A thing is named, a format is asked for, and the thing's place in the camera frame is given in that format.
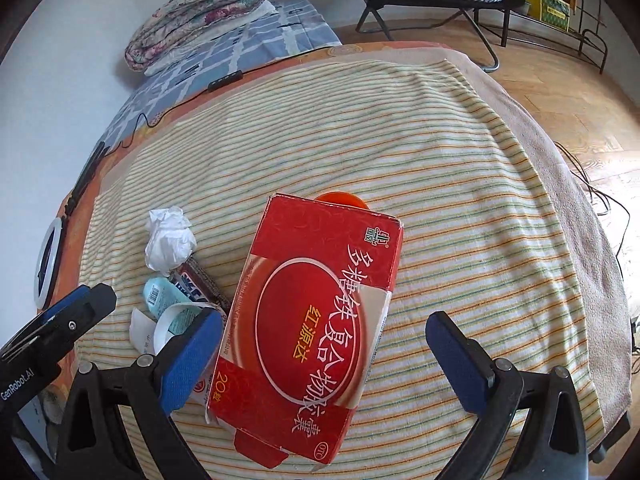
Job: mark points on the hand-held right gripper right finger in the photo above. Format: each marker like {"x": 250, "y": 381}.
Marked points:
{"x": 455, "y": 360}

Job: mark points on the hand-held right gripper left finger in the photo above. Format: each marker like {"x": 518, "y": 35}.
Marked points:
{"x": 192, "y": 355}

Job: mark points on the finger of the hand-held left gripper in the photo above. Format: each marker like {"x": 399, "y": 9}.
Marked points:
{"x": 82, "y": 310}

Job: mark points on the light blue plastic bottle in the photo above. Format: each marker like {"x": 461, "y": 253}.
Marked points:
{"x": 160, "y": 297}

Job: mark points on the dark snack wrapper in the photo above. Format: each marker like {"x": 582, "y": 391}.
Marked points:
{"x": 197, "y": 285}

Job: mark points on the red cardboard box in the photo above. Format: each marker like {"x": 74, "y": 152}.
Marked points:
{"x": 310, "y": 320}

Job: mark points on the small white carton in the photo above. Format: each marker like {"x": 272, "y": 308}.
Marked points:
{"x": 202, "y": 390}

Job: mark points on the white receipt paper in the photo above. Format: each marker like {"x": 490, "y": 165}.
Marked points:
{"x": 142, "y": 330}

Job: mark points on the crumpled white tissue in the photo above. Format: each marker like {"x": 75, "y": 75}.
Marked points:
{"x": 167, "y": 245}

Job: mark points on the black light stand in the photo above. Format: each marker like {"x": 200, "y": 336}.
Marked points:
{"x": 85, "y": 175}

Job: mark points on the orange round lid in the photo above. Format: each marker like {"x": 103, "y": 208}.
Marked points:
{"x": 345, "y": 199}

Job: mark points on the beige blanket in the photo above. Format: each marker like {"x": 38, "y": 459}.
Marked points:
{"x": 575, "y": 200}

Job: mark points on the striped cream towel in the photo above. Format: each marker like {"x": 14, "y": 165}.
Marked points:
{"x": 400, "y": 135}

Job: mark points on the small black remote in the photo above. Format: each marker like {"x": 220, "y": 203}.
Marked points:
{"x": 225, "y": 81}

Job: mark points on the blue patterned sheet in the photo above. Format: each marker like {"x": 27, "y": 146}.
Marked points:
{"x": 240, "y": 45}

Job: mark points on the orange bedsheet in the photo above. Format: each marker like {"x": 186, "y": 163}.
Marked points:
{"x": 310, "y": 55}

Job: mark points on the folded floral quilt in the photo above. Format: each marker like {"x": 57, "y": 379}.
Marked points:
{"x": 200, "y": 5}

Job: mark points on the black metal rack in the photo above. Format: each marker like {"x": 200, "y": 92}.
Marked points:
{"x": 595, "y": 45}

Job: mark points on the black folding chair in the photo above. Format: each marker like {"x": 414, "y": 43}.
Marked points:
{"x": 380, "y": 10}

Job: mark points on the yellow green box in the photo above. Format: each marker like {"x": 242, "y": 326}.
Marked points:
{"x": 545, "y": 7}

